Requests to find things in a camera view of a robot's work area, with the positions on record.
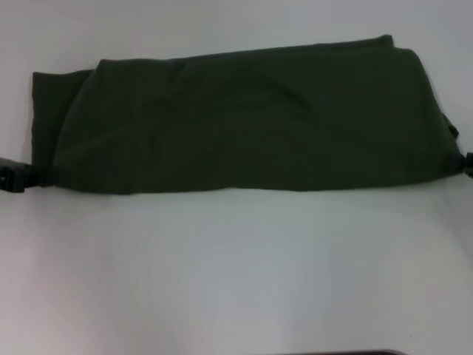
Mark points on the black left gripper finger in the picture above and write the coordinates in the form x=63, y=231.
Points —
x=22, y=177

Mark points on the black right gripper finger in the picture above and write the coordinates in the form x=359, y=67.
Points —
x=466, y=164

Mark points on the dark green FREE t-shirt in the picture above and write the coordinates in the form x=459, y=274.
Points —
x=240, y=122

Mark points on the dark rounded panel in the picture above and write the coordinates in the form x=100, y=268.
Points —
x=369, y=353

